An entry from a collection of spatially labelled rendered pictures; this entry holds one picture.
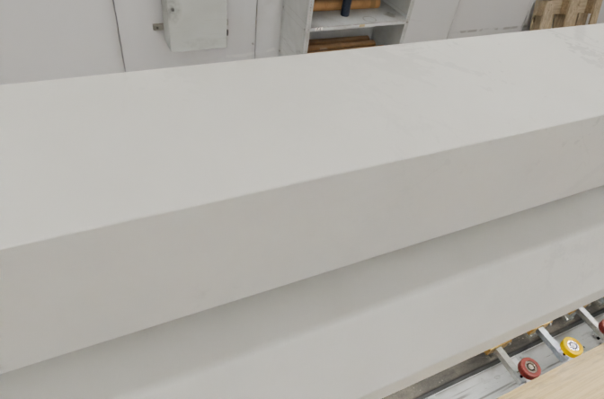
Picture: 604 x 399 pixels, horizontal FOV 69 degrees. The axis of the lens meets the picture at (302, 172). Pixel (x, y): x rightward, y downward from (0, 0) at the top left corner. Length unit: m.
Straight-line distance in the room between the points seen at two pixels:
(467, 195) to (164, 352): 0.13
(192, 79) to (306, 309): 0.10
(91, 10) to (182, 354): 3.22
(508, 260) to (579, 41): 0.12
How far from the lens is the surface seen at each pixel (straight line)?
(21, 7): 3.36
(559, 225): 0.28
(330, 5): 3.57
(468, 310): 0.23
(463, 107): 0.17
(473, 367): 2.27
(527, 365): 2.13
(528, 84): 0.21
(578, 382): 2.22
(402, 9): 3.80
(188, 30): 3.23
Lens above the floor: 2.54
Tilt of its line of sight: 41 degrees down
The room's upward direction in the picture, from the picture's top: 9 degrees clockwise
